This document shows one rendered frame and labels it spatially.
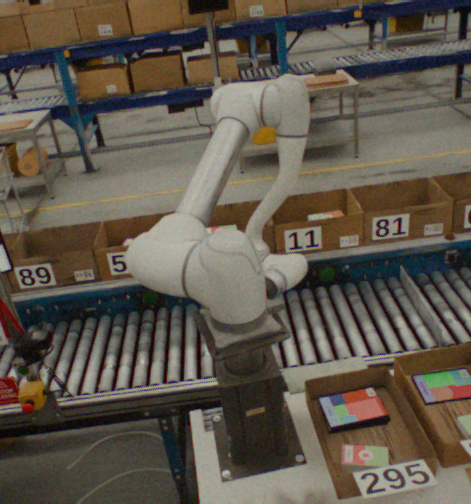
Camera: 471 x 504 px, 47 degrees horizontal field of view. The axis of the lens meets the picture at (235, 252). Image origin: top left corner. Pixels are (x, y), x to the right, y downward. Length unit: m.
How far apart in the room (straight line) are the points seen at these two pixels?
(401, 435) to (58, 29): 5.90
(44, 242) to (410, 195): 1.79
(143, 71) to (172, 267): 5.21
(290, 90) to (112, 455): 1.99
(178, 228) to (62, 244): 1.38
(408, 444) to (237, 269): 0.80
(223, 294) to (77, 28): 5.67
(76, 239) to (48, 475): 1.15
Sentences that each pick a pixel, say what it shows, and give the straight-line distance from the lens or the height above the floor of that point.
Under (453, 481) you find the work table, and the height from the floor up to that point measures 0.75.
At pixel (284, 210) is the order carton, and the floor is 0.98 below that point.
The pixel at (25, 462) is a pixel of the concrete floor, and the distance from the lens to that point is 3.10.
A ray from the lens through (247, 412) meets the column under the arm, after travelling 1.60.
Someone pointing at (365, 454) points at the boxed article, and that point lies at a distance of 1.72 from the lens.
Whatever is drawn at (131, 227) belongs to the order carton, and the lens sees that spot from 2.67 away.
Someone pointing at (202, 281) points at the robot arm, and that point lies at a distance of 1.36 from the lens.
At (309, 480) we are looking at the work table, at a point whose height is 0.75.
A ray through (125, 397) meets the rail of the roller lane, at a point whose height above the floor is 0.74.
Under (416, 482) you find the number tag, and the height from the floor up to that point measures 0.87.
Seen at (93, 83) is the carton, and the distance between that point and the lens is 6.62.
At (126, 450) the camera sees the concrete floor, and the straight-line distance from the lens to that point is 2.93.
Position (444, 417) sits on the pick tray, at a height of 0.76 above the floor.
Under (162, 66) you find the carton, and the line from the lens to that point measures 6.47.
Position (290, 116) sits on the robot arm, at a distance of 1.71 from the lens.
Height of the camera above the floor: 2.11
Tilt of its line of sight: 29 degrees down
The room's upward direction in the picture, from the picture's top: 8 degrees counter-clockwise
